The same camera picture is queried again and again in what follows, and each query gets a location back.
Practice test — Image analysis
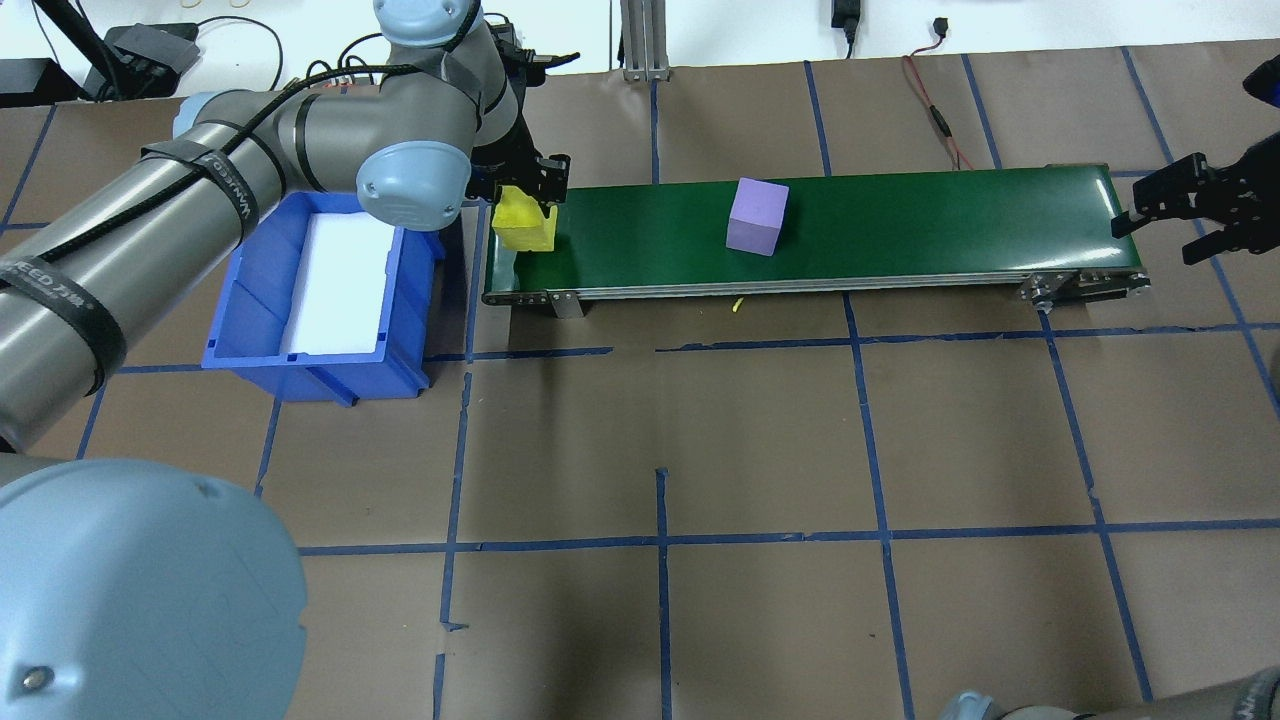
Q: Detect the yellow foam block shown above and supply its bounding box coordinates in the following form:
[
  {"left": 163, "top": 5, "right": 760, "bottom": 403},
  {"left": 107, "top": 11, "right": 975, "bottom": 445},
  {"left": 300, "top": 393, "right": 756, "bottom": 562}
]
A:
[{"left": 492, "top": 186, "right": 559, "bottom": 253}]

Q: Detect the purple foam block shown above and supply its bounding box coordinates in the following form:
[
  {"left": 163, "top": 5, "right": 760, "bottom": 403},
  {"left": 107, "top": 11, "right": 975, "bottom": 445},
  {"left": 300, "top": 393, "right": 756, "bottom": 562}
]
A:
[{"left": 726, "top": 178, "right": 790, "bottom": 257}]

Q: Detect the white foam bin liner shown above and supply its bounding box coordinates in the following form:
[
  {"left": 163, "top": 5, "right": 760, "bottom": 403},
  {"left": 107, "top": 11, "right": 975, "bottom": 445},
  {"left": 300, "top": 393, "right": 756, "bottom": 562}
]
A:
[{"left": 285, "top": 212, "right": 401, "bottom": 356}]

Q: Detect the green belt conveyor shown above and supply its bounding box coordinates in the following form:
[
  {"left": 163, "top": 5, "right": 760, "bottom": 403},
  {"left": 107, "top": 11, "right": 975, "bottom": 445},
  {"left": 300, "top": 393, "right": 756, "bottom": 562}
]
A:
[{"left": 482, "top": 163, "right": 1151, "bottom": 319}]

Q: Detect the blue plastic storage bin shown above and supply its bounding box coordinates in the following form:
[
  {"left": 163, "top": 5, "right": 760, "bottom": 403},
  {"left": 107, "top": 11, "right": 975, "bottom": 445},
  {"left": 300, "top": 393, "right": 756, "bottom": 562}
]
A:
[{"left": 202, "top": 190, "right": 446, "bottom": 406}]

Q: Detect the black flat box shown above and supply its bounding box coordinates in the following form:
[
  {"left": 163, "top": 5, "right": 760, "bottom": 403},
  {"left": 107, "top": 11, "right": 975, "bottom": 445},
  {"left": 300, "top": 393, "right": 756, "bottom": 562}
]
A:
[{"left": 0, "top": 58, "right": 81, "bottom": 107}]

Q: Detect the aluminium profile post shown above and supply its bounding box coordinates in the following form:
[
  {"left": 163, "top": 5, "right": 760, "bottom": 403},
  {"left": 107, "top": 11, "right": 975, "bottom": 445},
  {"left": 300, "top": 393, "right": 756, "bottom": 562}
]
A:
[{"left": 620, "top": 0, "right": 671, "bottom": 82}]

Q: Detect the thin red cable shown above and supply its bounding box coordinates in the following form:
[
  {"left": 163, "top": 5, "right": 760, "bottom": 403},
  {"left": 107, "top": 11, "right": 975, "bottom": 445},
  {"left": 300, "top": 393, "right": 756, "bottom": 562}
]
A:
[{"left": 903, "top": 18, "right": 976, "bottom": 171}]

